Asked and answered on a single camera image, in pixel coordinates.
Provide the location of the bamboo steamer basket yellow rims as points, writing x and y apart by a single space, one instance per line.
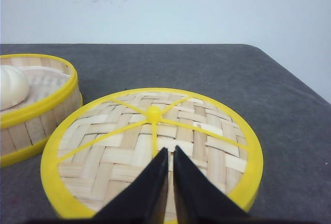
54 94

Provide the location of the woven bamboo steamer lid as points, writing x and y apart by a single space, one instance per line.
101 148

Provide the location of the white steamed bun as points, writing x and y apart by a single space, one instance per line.
14 86

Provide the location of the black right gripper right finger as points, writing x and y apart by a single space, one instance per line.
197 200

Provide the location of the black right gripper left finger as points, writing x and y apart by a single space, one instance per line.
144 200

